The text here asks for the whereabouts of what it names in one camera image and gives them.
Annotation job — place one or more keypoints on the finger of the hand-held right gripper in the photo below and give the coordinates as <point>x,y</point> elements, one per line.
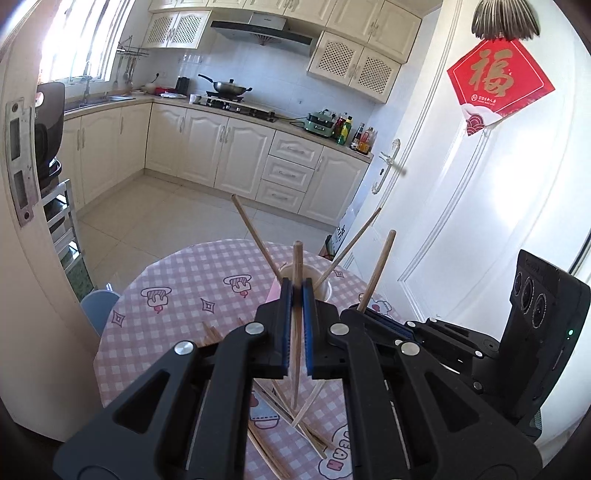
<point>369,325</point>
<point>388,324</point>

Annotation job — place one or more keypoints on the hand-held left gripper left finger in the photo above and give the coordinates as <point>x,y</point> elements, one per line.
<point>287,323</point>

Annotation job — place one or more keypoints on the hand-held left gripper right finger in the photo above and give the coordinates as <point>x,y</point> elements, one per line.
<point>308,323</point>

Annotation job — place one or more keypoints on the pink cup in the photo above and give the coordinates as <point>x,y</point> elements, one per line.
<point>323,288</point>

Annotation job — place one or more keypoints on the wooden chopstick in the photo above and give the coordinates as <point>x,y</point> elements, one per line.
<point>351,244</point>
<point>381,263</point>
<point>298,263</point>
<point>254,233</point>

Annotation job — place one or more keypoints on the bunch of wooden chopsticks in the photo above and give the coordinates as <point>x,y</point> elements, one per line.
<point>309,405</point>

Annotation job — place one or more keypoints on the white bag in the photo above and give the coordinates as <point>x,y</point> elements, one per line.
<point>346,230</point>

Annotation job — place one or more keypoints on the pink checked tablecloth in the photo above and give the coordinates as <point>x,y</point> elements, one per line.
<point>184,277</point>

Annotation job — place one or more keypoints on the white door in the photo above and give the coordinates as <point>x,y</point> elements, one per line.
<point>461,207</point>

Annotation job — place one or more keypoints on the dark sauce bottle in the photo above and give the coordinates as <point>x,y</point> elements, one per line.
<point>358,138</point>

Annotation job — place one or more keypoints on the light blue stool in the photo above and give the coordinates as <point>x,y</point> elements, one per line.
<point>99,307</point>

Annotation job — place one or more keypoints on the green bottle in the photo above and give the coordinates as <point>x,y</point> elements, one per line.
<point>346,131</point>

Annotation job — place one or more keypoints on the cream lower cabinets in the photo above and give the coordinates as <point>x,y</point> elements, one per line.
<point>203,143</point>

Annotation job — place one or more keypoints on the cream cabinets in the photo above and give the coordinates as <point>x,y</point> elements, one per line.
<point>203,143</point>
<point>277,14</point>

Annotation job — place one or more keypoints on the green electric pot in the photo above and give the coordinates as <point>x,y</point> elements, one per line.
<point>318,124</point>

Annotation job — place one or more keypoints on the red sauce bottle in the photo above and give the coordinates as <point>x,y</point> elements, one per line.
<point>339,125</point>

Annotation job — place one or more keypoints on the gas stove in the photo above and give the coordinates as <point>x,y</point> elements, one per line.
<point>235,107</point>

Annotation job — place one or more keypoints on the metal shelf rack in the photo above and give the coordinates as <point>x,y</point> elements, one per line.
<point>64,230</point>

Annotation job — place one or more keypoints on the white mug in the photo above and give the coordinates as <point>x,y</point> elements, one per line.
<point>195,98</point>

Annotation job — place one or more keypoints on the metal wok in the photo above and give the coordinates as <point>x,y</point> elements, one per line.
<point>228,86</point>

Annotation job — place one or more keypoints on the red paper door decoration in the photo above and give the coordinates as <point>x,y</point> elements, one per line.
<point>501,78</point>

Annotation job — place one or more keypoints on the black kettle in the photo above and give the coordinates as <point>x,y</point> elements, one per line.
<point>182,84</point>

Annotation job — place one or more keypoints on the red container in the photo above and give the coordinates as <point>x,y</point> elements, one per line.
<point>164,91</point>

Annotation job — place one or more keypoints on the steel sink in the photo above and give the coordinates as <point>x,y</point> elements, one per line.
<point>101,99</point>

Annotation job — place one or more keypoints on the range hood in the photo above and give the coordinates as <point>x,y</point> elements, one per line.
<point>261,30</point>

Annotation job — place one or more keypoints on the dark fan-shaped ornament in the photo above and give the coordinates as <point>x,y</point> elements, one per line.
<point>505,18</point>

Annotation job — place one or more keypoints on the cream upper cabinets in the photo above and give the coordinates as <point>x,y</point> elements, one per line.
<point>277,14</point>

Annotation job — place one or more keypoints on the metal door strike plate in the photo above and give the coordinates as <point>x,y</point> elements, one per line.
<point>21,161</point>

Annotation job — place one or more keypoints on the metal faucet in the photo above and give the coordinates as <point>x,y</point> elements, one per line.
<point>86,83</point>

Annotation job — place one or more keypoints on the black kitchen appliance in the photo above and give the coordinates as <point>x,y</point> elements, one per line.
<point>48,120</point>

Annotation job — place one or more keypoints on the window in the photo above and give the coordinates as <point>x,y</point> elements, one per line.
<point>78,41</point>

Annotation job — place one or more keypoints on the wall utensil rack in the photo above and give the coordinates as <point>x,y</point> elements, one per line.
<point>129,60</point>

